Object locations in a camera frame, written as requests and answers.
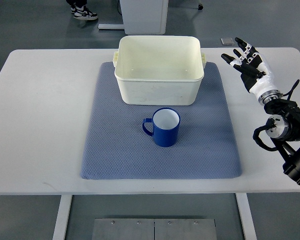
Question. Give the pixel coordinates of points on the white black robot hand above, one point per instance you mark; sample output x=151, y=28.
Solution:
x=255, y=72

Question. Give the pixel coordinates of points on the blue enamel mug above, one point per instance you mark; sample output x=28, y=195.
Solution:
x=163, y=127

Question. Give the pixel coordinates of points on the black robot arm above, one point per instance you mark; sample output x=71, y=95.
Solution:
x=281, y=132

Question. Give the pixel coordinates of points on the cream plastic box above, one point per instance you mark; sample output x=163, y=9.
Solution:
x=159, y=70

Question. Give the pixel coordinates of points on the small grey floor plate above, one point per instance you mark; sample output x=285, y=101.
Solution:
x=227, y=41

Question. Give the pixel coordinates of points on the white table leg right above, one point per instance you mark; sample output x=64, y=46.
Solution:
x=246, y=219

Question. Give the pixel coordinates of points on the white table leg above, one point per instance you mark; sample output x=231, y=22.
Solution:
x=246, y=219
x=62, y=218

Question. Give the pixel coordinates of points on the person leg dark trousers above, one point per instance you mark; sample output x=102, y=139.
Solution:
x=77, y=3

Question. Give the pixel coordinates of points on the grey metal floor plate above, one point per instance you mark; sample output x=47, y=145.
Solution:
x=154, y=229

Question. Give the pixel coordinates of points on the white table leg left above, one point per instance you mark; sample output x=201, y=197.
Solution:
x=62, y=218

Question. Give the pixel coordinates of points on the white pedestal cabinet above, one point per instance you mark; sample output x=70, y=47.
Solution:
x=141, y=17

